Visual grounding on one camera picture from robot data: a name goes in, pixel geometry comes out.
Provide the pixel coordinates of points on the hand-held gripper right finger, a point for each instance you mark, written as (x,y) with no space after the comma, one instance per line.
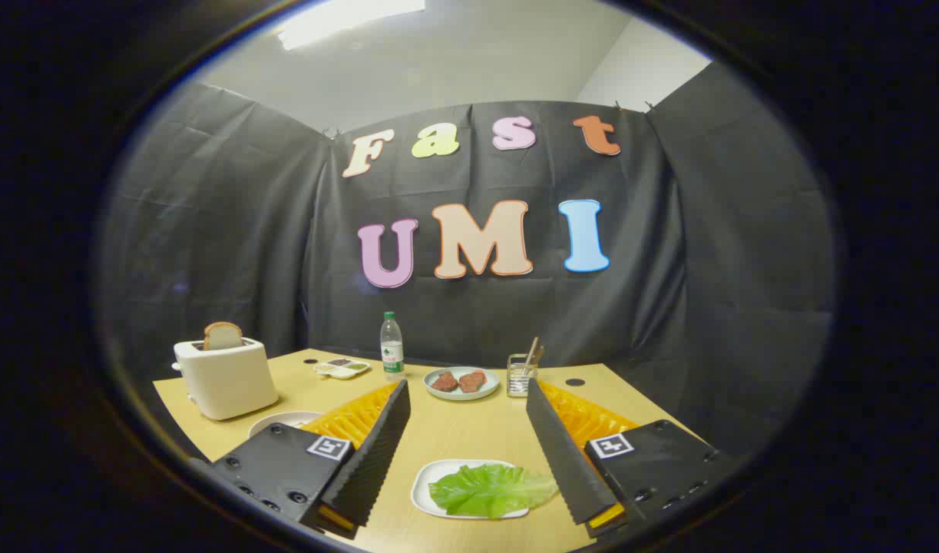
(561,453)

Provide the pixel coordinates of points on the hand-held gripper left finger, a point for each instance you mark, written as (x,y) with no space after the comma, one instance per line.
(377,453)

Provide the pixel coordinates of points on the green lettuce leaf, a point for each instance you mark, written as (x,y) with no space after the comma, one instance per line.
(488,490)

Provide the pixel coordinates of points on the brown crust bread slice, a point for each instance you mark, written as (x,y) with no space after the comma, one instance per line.
(223,336)

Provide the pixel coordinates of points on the white flat plate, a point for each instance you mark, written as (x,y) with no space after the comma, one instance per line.
(427,484)

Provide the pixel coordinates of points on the clear utensil holder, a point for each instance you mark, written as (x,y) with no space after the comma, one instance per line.
(520,380)

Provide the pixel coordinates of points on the white divided seasoning dish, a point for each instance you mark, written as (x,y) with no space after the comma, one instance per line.
(342,369)

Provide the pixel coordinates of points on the brown meat patty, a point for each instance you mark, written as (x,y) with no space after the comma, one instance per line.
(444,381)
(473,380)

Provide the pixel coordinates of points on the white shallow bowl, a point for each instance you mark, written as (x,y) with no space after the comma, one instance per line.
(281,421)

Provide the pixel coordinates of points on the pale green plate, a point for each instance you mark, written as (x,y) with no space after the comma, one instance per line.
(461,394)

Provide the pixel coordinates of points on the clear plastic water bottle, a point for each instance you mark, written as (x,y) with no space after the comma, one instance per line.
(391,349)

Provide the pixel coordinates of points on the light wooden stick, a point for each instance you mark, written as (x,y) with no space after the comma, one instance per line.
(530,352)

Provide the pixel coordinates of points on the white toaster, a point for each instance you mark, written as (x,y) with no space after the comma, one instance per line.
(227,380)

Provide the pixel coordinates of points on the black backdrop cloth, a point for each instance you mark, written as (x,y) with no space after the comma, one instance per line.
(246,230)

